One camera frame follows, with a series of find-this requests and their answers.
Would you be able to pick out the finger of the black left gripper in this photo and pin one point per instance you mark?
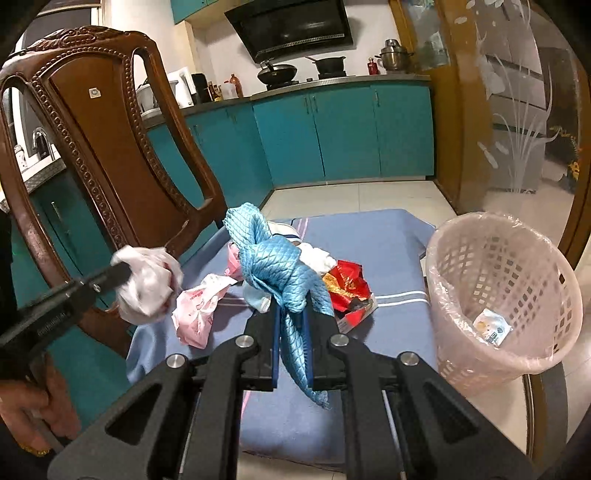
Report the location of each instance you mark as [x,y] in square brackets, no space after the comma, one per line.
[78,288]

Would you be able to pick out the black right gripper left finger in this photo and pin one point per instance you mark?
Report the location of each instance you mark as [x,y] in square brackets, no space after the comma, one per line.
[182,420]

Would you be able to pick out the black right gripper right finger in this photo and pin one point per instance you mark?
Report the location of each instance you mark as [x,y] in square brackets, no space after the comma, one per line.
[402,419]

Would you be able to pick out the white tissue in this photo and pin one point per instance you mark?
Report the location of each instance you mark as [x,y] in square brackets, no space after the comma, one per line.
[153,285]

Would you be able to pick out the pink white plastic wrapper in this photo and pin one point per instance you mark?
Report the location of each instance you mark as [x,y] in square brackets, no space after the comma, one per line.
[193,316]

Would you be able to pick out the red gold foil wrapper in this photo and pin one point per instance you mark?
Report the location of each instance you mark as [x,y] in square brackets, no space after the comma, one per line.
[347,287]

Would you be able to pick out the blue patterned cloth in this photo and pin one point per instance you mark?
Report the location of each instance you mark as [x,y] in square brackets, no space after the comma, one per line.
[273,265]

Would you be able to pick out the white ointment box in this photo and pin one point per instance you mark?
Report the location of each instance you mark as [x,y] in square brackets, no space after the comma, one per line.
[359,311]

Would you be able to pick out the light blue face mask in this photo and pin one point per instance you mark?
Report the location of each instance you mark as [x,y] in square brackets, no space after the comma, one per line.
[257,299]

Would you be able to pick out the pink plastic trash basket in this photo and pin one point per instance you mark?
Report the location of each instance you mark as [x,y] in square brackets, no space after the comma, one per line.
[487,260]

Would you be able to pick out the person's left hand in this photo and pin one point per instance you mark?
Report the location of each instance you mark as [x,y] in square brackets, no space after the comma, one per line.
[22,402]

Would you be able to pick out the small white blue packet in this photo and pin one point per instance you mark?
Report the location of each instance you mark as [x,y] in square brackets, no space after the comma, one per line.
[492,327]

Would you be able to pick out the brown carved wooden chair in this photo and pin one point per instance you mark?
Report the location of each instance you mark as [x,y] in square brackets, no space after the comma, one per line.
[80,83]

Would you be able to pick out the white electric kettle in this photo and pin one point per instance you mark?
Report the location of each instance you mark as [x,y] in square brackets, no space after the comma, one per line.
[182,87]

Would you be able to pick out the black wok with lid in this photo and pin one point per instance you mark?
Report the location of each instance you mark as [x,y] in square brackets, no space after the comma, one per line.
[277,76]

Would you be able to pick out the black range hood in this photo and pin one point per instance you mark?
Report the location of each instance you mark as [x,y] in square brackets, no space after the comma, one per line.
[275,29]

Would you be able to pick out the etched glass sliding door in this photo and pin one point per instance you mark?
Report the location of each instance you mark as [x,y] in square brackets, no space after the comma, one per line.
[524,98]

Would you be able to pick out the black cooking pot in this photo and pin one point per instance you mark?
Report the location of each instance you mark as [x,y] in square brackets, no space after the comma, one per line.
[331,67]

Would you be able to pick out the red small bottle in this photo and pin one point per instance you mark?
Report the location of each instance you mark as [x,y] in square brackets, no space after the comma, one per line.
[373,67]

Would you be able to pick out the stainless steel pot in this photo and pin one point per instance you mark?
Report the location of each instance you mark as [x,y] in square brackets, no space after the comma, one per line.
[395,57]

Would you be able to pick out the wooden glass display cabinet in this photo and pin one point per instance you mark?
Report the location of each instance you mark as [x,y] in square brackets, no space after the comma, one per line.
[421,33]

